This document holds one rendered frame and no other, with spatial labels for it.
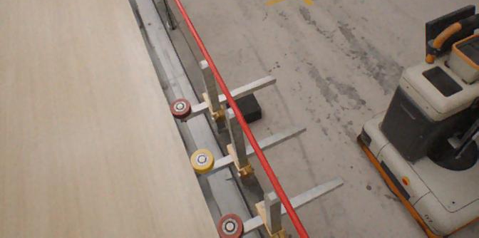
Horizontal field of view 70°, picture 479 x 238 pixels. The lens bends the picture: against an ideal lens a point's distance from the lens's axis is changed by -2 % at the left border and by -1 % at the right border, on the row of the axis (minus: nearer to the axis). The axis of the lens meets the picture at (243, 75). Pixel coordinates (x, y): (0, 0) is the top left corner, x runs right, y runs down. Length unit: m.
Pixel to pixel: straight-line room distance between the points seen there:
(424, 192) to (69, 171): 1.59
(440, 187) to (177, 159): 1.30
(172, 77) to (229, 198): 0.72
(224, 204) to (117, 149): 0.47
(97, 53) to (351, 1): 2.22
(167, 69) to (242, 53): 0.98
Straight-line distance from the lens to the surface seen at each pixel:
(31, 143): 1.57
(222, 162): 1.33
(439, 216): 1.97
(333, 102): 2.47
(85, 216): 1.31
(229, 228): 1.15
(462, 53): 1.63
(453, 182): 2.06
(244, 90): 1.45
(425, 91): 1.62
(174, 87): 1.82
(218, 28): 2.98
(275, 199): 0.96
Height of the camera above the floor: 2.01
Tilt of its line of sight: 50 degrees down
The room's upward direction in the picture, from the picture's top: 8 degrees counter-clockwise
